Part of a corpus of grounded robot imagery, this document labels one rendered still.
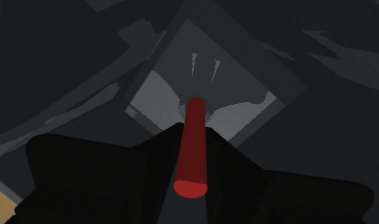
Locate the red peg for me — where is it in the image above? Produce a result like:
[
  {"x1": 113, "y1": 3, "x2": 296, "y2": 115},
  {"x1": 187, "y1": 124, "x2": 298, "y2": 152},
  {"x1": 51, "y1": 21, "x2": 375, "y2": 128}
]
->
[{"x1": 174, "y1": 98, "x2": 207, "y2": 198}]

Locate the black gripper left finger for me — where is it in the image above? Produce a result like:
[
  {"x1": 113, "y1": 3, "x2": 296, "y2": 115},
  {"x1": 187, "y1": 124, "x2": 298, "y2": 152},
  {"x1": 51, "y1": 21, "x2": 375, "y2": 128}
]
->
[{"x1": 25, "y1": 122, "x2": 184, "y2": 224}]

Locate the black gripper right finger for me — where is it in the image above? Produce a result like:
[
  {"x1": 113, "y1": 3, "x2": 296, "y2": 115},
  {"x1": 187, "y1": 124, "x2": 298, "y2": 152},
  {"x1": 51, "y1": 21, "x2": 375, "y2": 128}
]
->
[{"x1": 205, "y1": 127, "x2": 375, "y2": 224}]

